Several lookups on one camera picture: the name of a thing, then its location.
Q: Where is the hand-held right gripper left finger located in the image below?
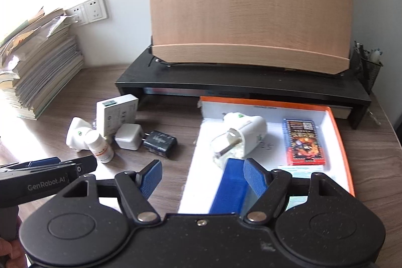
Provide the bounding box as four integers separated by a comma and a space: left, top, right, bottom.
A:
58, 159, 163, 223

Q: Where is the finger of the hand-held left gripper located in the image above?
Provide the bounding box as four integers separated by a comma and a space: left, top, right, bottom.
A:
0, 156, 62, 171
60, 155, 98, 176

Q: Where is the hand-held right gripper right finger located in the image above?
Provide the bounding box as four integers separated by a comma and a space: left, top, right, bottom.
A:
241, 158, 352, 223

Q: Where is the blue plastic box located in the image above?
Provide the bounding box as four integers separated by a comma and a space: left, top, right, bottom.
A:
209, 158, 252, 215

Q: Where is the black charger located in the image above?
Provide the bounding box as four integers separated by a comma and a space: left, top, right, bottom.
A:
143, 130, 178, 158

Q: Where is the white charger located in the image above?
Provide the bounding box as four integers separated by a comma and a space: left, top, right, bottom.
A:
114, 123, 149, 152

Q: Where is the white cardboard box with orange rim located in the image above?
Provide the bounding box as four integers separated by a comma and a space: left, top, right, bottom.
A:
177, 95, 355, 215

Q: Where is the white mosquito repellent plug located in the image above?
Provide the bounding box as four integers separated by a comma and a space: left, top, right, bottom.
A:
66, 117, 95, 153
210, 112, 267, 170

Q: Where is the red playing card box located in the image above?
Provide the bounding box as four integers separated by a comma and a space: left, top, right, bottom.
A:
283, 118, 327, 166

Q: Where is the person's left hand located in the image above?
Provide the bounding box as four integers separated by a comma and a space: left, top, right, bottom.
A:
0, 238, 30, 268

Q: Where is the white pill bottle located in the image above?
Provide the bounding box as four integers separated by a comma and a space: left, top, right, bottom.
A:
85, 130, 115, 164

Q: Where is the white rectangular box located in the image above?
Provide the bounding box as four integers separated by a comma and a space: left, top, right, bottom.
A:
96, 94, 139, 137

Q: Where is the stack of books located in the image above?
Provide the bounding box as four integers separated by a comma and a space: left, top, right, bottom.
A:
0, 32, 85, 121

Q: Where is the black monitor riser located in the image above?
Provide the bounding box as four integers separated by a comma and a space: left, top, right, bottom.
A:
115, 46, 372, 130

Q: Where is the pile of loose papers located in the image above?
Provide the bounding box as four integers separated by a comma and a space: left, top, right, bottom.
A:
0, 6, 74, 74

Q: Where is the small metal object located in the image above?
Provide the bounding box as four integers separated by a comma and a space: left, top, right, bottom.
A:
368, 109, 382, 127

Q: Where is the clear plastic bag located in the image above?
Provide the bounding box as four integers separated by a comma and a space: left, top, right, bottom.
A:
38, 15, 69, 38

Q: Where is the black mesh pen holder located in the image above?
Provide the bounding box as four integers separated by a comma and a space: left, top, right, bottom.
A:
348, 40, 384, 93

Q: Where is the wooden book stand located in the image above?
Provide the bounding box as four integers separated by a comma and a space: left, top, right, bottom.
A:
147, 0, 353, 75

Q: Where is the white wall socket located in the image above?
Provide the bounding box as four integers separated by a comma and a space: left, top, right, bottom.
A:
64, 3, 88, 26
85, 0, 109, 22

